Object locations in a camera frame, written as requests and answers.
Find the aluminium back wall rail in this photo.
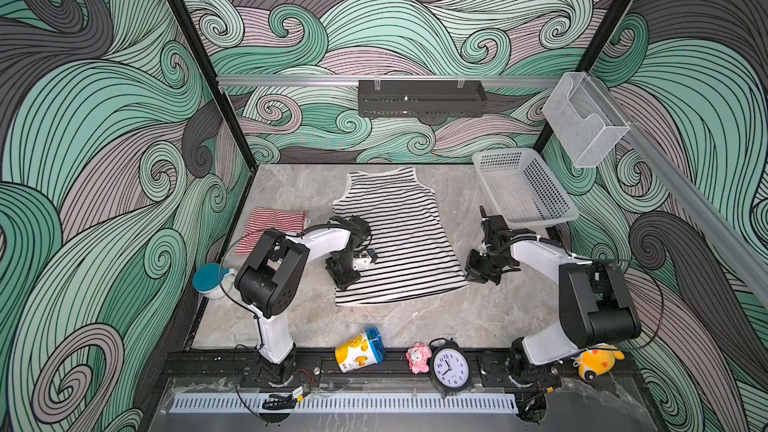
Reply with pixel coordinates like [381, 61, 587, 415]
[216, 74, 560, 88]

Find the pink plush toy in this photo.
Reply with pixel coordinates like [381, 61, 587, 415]
[406, 343, 432, 374]

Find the grey plastic laundry basket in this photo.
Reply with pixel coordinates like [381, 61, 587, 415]
[472, 148, 580, 229]

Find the clear plastic wall bin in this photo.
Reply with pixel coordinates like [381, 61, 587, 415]
[543, 72, 630, 169]

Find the teal lidded white cup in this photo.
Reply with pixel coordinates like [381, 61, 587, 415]
[192, 263, 237, 300]

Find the black metal wall shelf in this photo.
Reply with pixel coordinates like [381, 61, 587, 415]
[357, 79, 488, 121]

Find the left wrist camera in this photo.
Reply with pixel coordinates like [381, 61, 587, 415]
[352, 249, 378, 272]

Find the aluminium right wall rail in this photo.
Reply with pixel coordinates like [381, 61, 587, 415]
[598, 83, 767, 301]

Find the red white striped tank top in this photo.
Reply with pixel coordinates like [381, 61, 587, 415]
[234, 207, 308, 255]

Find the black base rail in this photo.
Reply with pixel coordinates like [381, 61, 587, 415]
[150, 346, 639, 395]

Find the aluminium wall rail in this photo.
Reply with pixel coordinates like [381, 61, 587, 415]
[216, 74, 560, 88]
[598, 83, 767, 301]

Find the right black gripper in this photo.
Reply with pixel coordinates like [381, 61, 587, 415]
[461, 249, 510, 285]

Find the black alarm clock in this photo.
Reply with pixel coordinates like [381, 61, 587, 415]
[429, 337, 471, 398]

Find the white slotted cable duct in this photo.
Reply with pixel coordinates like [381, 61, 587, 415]
[169, 392, 518, 415]

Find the yellow plush toy red shirt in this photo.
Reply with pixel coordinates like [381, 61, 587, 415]
[573, 344, 625, 382]

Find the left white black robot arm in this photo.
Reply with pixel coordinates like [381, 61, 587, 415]
[234, 216, 376, 383]

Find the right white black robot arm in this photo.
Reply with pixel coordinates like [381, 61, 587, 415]
[465, 207, 642, 379]

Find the yellow blue snack cup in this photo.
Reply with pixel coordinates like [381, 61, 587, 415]
[334, 327, 386, 373]

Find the black white zebra tank top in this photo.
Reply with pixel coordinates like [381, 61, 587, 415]
[333, 168, 468, 307]

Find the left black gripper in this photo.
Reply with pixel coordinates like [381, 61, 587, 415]
[325, 254, 360, 291]

